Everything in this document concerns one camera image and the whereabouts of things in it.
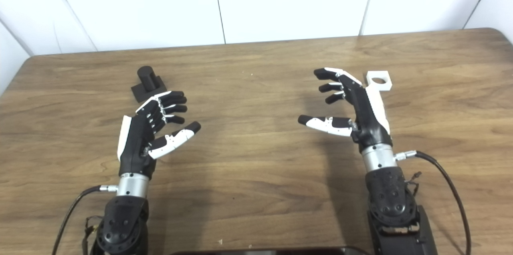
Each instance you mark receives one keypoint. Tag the white square piece with hole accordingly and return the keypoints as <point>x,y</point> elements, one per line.
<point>384,75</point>

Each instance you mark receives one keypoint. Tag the black peg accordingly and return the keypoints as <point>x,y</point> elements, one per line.
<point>146,78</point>

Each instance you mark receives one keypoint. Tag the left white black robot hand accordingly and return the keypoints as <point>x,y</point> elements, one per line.
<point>134,142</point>

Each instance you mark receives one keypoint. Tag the dark robot torso edge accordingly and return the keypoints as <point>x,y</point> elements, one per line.
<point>272,251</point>

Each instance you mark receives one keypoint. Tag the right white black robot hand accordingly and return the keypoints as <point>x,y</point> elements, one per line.
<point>368,122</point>

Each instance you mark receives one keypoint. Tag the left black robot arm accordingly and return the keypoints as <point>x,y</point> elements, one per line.
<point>122,223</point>

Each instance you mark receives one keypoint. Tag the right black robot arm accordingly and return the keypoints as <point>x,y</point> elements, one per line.
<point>390,199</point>

